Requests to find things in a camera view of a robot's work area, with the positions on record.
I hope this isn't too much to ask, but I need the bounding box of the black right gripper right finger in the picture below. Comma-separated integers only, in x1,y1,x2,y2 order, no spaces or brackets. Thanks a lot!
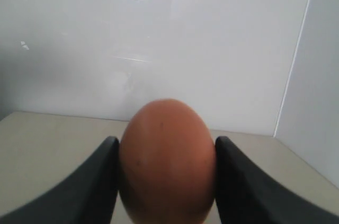
215,136,338,223

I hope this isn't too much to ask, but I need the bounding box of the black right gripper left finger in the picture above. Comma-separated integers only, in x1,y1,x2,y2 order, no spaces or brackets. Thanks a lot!
1,136,119,223

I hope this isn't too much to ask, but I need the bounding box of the brown egg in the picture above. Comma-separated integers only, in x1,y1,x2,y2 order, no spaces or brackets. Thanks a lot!
119,98,216,223

